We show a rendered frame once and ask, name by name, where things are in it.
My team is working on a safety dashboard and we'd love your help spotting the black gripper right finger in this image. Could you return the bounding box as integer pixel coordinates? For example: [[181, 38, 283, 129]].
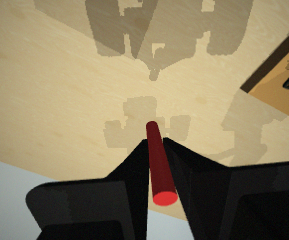
[[163, 137, 289, 240]]

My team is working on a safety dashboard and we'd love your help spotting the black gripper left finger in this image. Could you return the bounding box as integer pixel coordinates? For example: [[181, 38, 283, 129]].
[[25, 139, 150, 240]]

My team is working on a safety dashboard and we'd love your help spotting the red peg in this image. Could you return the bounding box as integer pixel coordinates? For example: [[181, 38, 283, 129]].
[[146, 121, 178, 206]]

